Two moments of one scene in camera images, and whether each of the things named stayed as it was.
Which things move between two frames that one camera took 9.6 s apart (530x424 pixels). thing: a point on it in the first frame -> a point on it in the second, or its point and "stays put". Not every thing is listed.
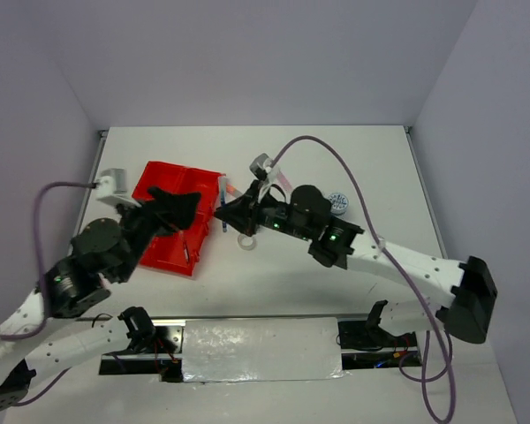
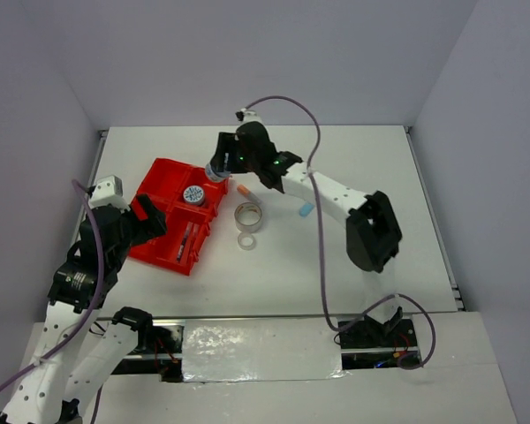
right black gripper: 244,212 -> 229,141
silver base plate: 252,348 stays put
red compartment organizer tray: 177,249 stays put
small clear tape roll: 246,242 stays put
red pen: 186,252 -> 184,241
